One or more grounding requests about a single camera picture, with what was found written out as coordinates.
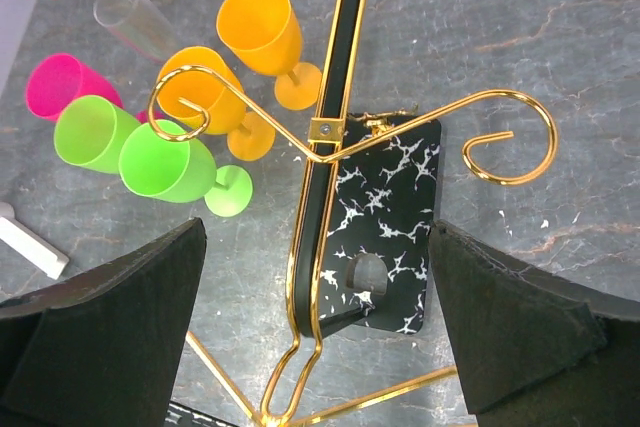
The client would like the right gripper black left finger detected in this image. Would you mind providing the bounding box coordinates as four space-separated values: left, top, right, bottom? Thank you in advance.
1 218 207 426

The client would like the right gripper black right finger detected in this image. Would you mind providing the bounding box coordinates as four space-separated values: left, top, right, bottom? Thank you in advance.
428 220 639 426

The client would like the clear champagne flute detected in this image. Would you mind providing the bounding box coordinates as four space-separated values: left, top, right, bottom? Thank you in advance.
93 0 180 63

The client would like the orange plastic goblet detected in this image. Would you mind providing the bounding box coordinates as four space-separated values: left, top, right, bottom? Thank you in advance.
157 46 275 161
216 0 322 111

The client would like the white stand foot front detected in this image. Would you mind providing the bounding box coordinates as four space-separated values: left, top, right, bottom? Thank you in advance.
1 202 69 280

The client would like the green plastic goblet right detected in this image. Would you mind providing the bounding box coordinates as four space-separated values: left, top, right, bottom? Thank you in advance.
118 123 253 217

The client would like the green plastic goblet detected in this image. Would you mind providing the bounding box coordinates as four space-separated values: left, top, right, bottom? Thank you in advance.
53 95 141 174
118 123 253 217

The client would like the green plastic goblet left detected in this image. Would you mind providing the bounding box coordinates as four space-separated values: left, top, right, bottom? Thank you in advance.
53 95 141 174

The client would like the orange plastic goblet front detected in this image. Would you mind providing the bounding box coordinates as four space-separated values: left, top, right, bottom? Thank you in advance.
157 46 275 161

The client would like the pink plastic goblet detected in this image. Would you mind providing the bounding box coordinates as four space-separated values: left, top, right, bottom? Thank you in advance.
25 53 123 121

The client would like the gold wire wine glass rack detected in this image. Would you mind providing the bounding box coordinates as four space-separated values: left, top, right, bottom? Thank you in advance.
148 0 558 426

